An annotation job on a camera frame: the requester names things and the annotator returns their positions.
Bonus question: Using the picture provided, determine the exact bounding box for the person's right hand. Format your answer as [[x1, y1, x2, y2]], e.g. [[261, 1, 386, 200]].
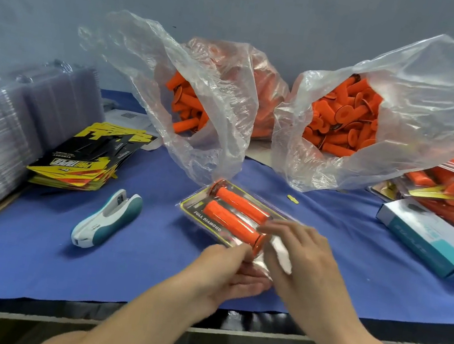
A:
[[242, 216, 374, 344]]

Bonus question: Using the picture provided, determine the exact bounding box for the person's left hand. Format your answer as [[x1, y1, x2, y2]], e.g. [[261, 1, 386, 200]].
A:
[[173, 234, 279, 325]]

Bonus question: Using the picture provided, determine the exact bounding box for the orange rubber grip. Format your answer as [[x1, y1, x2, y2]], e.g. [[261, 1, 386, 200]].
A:
[[205, 178, 279, 228], [197, 198, 272, 256]]

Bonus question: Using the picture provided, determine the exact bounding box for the yellow black backing card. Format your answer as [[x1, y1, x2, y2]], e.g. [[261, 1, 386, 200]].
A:
[[173, 175, 304, 277]]

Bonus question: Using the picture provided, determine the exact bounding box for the teal hand stapler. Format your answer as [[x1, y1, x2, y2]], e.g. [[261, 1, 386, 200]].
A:
[[69, 183, 146, 258]]

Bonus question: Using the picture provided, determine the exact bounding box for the stack of clear blister shells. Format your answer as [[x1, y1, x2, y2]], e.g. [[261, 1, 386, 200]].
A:
[[0, 52, 111, 269]]

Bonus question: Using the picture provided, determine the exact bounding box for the person's left forearm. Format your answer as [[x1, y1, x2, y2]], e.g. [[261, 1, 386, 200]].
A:
[[37, 266, 221, 344]]

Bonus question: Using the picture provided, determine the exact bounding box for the teal white cardboard box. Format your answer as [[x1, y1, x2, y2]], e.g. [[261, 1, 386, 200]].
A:
[[368, 192, 454, 281]]

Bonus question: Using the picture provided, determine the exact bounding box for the stack of yellow black cards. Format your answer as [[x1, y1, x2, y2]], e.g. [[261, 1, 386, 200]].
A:
[[26, 112, 157, 203]]

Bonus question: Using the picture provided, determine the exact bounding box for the white printed paper sheet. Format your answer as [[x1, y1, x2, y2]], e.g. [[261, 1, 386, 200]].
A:
[[98, 107, 168, 154]]

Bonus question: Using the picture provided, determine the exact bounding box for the large clear plastic bag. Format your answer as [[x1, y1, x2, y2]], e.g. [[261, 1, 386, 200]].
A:
[[263, 10, 454, 217]]

